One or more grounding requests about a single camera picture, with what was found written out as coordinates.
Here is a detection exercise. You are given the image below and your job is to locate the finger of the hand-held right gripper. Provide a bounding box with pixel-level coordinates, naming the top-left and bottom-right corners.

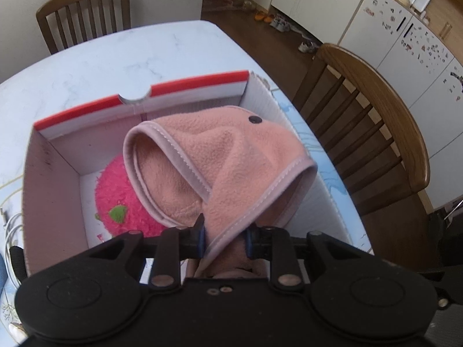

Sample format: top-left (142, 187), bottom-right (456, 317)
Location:
top-left (423, 263), bottom-right (463, 309)

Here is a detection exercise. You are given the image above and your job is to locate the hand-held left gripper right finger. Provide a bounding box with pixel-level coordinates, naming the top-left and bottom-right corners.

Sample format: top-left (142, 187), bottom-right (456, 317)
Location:
top-left (245, 224), bottom-right (366, 293)

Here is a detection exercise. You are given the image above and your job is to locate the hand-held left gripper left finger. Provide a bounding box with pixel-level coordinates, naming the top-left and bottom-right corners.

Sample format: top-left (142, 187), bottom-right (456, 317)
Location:
top-left (87, 213), bottom-right (207, 291)

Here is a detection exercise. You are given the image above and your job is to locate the pink strawberry plush toy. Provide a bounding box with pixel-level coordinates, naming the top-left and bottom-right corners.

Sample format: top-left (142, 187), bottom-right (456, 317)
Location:
top-left (95, 154), bottom-right (167, 239)

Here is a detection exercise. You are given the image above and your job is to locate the pink fleece hat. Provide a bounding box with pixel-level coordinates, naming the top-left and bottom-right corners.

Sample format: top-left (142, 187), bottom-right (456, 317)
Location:
top-left (123, 105), bottom-right (318, 279)

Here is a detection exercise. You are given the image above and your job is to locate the red cardboard box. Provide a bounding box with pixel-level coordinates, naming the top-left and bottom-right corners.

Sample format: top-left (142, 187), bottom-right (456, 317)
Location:
top-left (22, 70), bottom-right (373, 284)

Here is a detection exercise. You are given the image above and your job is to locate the sticker-covered white cabinet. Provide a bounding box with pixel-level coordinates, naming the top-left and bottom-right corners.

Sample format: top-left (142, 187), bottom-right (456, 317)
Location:
top-left (338, 0), bottom-right (463, 160)

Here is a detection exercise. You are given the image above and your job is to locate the white cable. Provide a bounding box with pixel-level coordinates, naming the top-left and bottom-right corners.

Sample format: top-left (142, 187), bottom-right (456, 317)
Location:
top-left (2, 211), bottom-right (27, 283)

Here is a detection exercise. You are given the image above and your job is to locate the white cabinet with black handles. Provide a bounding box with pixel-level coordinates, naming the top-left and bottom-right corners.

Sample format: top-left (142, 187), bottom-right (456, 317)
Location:
top-left (271, 0), bottom-right (373, 46)

